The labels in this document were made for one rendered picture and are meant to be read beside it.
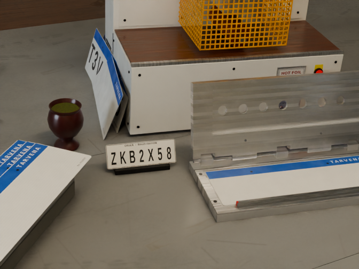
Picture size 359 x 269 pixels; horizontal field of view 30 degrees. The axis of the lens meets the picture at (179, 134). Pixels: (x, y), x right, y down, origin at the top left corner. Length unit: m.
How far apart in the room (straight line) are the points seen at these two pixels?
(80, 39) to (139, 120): 0.65
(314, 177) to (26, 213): 0.65
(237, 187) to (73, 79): 0.69
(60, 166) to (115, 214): 0.15
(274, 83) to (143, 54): 0.33
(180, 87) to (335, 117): 0.38
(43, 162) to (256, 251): 0.46
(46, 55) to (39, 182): 0.86
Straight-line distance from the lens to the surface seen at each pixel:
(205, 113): 1.48
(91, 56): 1.98
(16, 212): 1.24
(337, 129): 1.63
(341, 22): 2.56
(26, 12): 2.47
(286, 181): 1.51
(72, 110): 1.57
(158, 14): 1.79
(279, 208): 1.43
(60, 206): 1.40
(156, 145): 1.53
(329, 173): 1.57
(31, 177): 1.32
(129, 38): 1.72
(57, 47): 2.16
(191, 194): 1.47
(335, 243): 1.39
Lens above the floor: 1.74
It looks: 30 degrees down
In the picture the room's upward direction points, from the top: 4 degrees clockwise
